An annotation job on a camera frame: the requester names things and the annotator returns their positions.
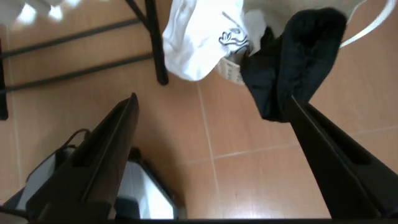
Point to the white laundry basket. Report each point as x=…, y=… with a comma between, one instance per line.
x=231, y=73

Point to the white printed t-shirt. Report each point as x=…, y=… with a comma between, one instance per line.
x=196, y=40

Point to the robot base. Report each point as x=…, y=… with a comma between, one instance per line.
x=146, y=193

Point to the black shorts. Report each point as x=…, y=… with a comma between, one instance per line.
x=295, y=62

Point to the beige curtain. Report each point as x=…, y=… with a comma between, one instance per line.
x=9, y=9

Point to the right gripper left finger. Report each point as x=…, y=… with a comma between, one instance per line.
x=93, y=168

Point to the black clothes rack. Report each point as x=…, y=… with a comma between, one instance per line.
x=157, y=46

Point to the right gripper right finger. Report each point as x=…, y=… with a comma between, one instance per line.
x=342, y=174

